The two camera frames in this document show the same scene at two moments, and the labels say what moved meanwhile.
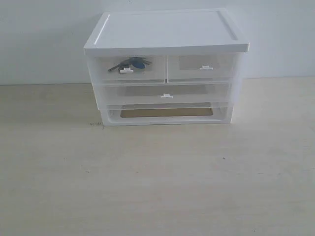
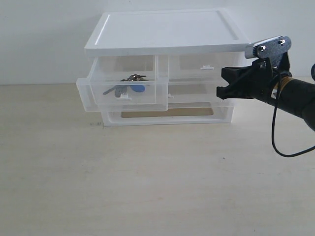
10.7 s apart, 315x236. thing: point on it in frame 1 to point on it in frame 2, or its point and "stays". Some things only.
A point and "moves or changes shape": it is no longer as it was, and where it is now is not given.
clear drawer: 118,70 moves or changes shape
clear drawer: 222,68 stays
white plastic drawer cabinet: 172,67 stays
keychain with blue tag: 127,66 to 136,82
